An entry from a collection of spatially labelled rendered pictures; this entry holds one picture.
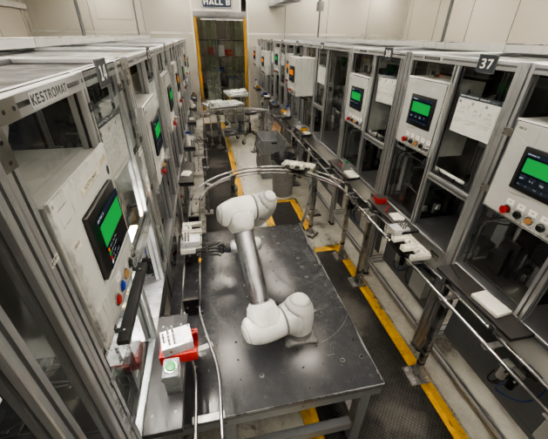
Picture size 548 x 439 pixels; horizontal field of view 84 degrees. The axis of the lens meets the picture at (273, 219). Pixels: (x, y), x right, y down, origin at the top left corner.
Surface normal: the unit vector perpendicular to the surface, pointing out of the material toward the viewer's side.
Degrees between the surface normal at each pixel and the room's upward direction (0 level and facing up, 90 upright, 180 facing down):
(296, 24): 90
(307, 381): 0
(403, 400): 0
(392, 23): 90
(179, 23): 90
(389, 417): 0
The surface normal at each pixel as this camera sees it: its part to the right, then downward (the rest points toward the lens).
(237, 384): 0.01, -0.85
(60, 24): 0.20, 0.51
